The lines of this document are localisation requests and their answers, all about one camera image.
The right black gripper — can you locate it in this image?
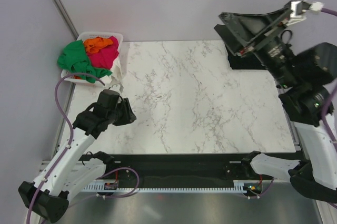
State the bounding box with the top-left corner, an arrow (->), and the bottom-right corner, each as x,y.
214,5 -> 301,89

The white t-shirt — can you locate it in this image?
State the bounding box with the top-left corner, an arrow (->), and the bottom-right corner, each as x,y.
103,55 -> 128,94

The white plastic basket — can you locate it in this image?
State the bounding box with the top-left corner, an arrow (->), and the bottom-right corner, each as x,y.
57,32 -> 123,87

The black t-shirt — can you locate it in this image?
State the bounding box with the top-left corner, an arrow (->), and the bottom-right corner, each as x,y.
227,50 -> 266,70

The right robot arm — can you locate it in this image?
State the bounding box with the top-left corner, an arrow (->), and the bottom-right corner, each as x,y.
215,2 -> 336,205

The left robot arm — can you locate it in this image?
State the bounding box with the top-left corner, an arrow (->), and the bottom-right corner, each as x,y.
18,89 -> 136,223

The red pink t-shirt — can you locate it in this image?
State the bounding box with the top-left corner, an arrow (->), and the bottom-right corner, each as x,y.
86,36 -> 120,70

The green t-shirt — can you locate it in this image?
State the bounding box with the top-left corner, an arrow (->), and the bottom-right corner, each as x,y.
57,40 -> 112,84

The orange t-shirt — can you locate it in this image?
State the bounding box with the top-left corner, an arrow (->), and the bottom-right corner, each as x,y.
83,37 -> 113,54

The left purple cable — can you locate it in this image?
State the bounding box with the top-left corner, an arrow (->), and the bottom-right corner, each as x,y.
25,72 -> 140,224

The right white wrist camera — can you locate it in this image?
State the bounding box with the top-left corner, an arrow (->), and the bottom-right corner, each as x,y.
285,1 -> 324,26

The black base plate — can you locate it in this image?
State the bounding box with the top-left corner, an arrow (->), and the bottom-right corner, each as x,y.
96,153 -> 271,188

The aluminium front rail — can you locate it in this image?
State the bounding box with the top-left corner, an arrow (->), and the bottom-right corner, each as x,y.
36,159 -> 324,182

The white slotted cable duct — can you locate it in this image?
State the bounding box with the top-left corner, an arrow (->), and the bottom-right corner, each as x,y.
81,180 -> 247,194

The left aluminium frame post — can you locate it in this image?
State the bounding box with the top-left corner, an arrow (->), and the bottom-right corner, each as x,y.
52,0 -> 79,39

